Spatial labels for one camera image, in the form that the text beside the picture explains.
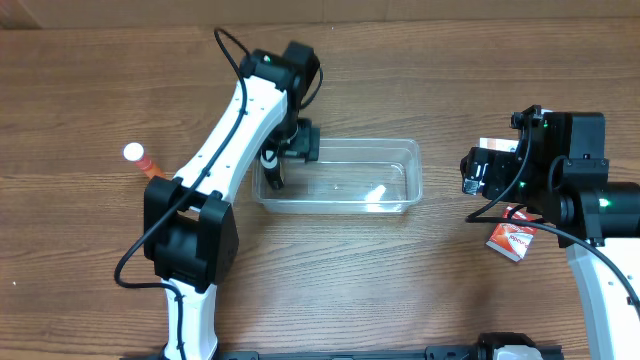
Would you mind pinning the orange tube white cap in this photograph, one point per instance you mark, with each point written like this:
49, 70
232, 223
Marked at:
134, 152

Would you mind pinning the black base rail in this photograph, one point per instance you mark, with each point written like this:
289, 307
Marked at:
489, 346

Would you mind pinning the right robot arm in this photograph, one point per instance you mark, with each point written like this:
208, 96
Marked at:
559, 173

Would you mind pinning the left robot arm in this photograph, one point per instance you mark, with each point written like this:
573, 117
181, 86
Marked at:
189, 226

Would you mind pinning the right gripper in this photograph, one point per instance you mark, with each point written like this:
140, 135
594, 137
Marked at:
478, 170

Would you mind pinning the white Hansaplast plaster box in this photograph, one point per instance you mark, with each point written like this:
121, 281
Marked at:
504, 145

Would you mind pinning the black bottle white cap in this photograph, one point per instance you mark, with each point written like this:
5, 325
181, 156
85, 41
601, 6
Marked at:
269, 160

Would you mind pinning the clear plastic container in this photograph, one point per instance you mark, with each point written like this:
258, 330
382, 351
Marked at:
351, 176

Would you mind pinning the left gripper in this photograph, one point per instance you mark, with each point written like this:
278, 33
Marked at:
298, 146

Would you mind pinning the red caplet box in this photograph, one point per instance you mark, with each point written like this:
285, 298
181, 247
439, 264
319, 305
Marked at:
512, 241

